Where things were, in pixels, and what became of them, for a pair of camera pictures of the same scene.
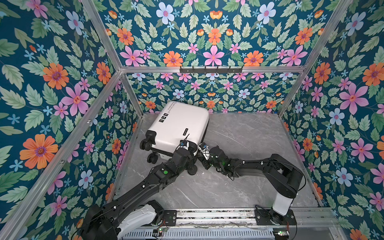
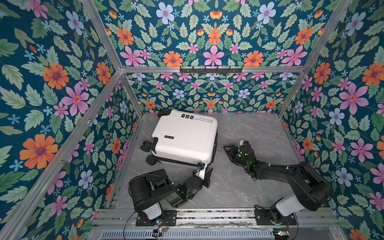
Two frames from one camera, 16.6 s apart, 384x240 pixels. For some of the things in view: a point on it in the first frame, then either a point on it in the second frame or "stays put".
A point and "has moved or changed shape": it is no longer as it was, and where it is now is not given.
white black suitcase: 174,122 has moved or changed shape
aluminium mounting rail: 244,218 stays put
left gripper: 192,160 → 207,177
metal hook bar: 211,70 stays put
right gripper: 204,163 → 232,152
